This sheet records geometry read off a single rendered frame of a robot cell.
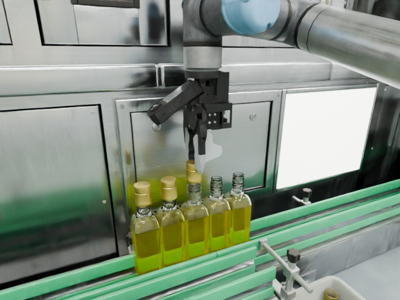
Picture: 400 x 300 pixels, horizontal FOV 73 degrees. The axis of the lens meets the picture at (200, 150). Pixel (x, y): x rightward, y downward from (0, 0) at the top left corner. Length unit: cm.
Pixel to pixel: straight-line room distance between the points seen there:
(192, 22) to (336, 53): 24
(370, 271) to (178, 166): 72
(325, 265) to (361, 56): 68
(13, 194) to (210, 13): 57
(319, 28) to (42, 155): 61
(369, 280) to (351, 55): 78
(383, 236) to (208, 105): 82
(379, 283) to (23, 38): 114
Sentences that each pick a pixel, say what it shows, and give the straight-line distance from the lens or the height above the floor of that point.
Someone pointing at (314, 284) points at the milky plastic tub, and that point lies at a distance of 86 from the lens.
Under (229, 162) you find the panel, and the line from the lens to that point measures 80.
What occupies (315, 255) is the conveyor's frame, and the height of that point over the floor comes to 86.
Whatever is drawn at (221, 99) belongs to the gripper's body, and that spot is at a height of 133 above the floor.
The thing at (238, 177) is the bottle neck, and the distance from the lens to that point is 65.
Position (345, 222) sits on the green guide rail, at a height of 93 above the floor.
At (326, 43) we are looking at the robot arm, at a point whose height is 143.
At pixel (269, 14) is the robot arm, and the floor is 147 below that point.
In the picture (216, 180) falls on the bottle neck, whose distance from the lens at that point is 63.
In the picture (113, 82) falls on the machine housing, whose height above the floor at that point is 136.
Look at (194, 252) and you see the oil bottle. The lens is 68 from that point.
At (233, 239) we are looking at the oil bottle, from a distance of 72.
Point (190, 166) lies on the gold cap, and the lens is 58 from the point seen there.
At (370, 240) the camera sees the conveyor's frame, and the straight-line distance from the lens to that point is 110.
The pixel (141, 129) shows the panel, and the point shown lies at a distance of 67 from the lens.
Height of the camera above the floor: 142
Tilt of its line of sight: 19 degrees down
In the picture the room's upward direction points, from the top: straight up
